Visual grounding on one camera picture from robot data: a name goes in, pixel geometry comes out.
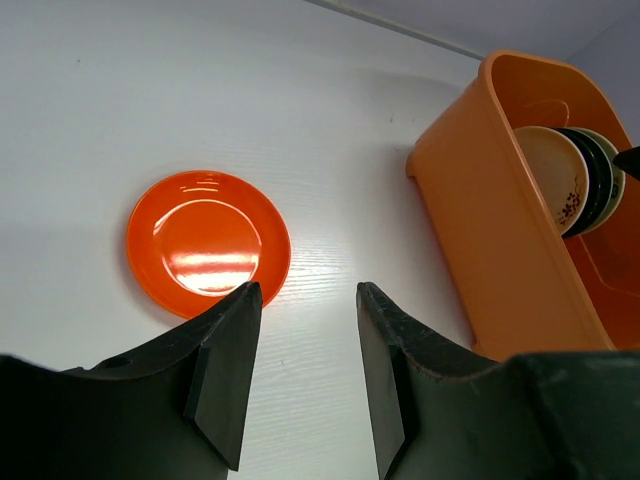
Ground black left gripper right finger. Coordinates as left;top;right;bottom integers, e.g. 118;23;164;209
356;282;639;479

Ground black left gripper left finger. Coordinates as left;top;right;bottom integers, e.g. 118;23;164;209
1;282;262;479

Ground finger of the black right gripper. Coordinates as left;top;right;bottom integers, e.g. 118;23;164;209
613;146;640;181

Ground cream floral plate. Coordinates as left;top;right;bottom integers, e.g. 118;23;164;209
513;126;589;235

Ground orange red plate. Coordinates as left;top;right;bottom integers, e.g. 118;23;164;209
125;170;292;319

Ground orange plastic dish rack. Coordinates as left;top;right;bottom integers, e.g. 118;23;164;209
406;50;639;361

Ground black plate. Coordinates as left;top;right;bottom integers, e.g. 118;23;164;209
556;128;613;238

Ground pale green rimmed plate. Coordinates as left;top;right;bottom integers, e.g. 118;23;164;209
573;127;626;234

